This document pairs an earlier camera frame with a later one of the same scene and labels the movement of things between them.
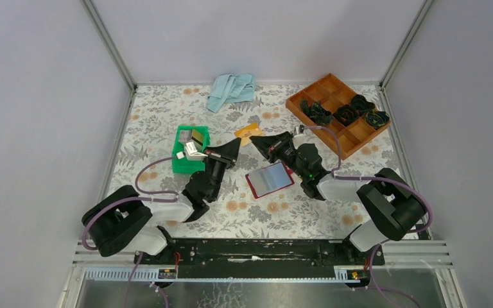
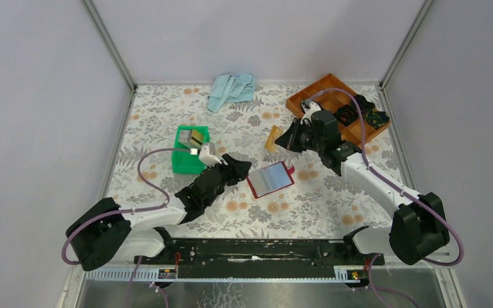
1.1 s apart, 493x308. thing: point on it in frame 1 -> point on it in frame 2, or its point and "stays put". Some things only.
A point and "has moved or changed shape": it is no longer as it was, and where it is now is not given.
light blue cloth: x=227 y=88 stays put
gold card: x=244 y=133 has moved or changed shape
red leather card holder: x=269 y=179 stays put
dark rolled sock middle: x=346 y=114 stays put
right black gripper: x=271 y=145 -> x=289 y=139
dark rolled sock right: x=376 y=119 stays put
